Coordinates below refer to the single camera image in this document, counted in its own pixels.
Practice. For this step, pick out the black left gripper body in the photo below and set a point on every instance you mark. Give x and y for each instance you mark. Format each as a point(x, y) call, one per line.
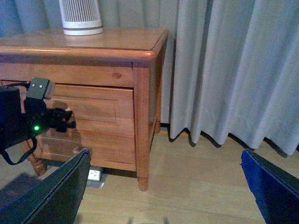
point(16, 126)

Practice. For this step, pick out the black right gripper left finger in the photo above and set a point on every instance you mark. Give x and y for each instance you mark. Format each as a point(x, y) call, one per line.
point(56, 199)

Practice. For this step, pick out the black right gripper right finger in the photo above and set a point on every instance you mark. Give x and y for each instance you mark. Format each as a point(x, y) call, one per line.
point(276, 192)

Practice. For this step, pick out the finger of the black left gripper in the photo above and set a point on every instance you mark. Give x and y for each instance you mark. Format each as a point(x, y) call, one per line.
point(60, 119)

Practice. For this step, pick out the wooden drawer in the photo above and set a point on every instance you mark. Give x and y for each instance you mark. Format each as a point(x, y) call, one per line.
point(97, 109)
point(109, 151)

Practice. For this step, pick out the white floor power socket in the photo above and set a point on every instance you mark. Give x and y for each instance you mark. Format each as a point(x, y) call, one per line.
point(97, 177)

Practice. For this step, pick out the wooden nightstand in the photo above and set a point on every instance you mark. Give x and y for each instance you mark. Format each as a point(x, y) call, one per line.
point(124, 58)

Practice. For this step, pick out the white cylindrical air purifier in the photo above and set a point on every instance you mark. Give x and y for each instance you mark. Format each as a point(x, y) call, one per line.
point(81, 17)

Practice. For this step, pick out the grey curtain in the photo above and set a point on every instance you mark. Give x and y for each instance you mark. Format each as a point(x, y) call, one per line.
point(231, 66)

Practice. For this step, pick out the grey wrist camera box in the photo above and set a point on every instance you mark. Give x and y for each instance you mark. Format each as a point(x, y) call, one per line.
point(41, 88)

